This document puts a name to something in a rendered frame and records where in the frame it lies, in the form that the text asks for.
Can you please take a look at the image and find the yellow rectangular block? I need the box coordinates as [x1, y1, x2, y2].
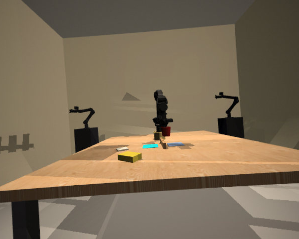
[118, 151, 142, 163]

